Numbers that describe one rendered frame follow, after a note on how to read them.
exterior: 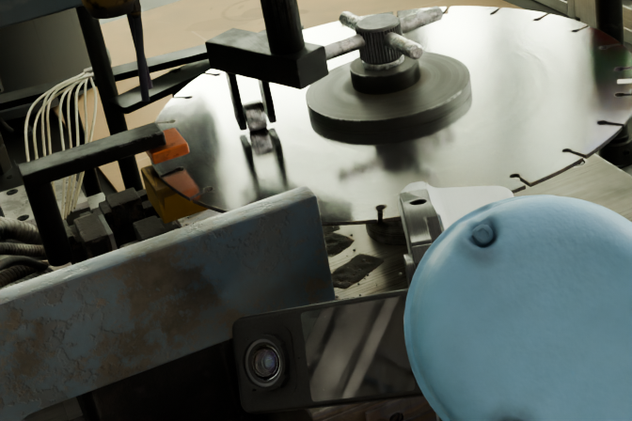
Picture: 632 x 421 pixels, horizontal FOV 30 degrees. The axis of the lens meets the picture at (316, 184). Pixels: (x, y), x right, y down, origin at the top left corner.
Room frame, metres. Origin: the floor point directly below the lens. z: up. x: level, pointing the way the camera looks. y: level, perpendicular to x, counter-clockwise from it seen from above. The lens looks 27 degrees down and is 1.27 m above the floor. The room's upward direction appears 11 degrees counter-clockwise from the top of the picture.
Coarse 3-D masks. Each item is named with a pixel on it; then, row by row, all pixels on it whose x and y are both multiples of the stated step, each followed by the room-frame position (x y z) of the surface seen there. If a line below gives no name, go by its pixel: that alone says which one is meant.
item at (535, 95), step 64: (512, 64) 0.74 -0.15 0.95; (576, 64) 0.72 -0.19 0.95; (192, 128) 0.74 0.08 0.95; (320, 128) 0.70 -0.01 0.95; (448, 128) 0.66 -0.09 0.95; (512, 128) 0.65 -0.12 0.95; (576, 128) 0.63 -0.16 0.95; (192, 192) 0.64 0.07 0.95; (256, 192) 0.63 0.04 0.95; (320, 192) 0.61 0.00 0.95; (384, 192) 0.60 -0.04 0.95; (512, 192) 0.57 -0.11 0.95
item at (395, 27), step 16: (352, 16) 0.76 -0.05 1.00; (384, 16) 0.74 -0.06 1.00; (416, 16) 0.74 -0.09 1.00; (432, 16) 0.74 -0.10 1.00; (368, 32) 0.72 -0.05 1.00; (384, 32) 0.71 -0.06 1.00; (400, 32) 0.72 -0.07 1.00; (336, 48) 0.71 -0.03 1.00; (352, 48) 0.72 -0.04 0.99; (368, 48) 0.72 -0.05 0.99; (384, 48) 0.71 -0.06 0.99; (400, 48) 0.69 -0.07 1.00; (416, 48) 0.68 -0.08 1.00; (368, 64) 0.72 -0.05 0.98; (384, 64) 0.72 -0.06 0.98
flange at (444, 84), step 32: (352, 64) 0.74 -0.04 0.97; (416, 64) 0.72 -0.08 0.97; (448, 64) 0.74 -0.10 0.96; (320, 96) 0.73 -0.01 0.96; (352, 96) 0.71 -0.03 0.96; (384, 96) 0.70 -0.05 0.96; (416, 96) 0.70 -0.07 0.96; (448, 96) 0.69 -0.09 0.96; (352, 128) 0.68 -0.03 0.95; (384, 128) 0.67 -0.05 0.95
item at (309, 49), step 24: (264, 0) 0.67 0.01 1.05; (288, 0) 0.67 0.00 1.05; (288, 24) 0.67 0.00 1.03; (216, 48) 0.71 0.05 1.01; (240, 48) 0.70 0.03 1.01; (264, 48) 0.69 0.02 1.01; (288, 48) 0.67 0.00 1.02; (312, 48) 0.67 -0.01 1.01; (240, 72) 0.70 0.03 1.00; (264, 72) 0.68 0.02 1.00; (288, 72) 0.67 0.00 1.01; (312, 72) 0.67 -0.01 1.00; (240, 96) 0.70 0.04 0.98; (264, 96) 0.71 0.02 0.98; (240, 120) 0.70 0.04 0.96
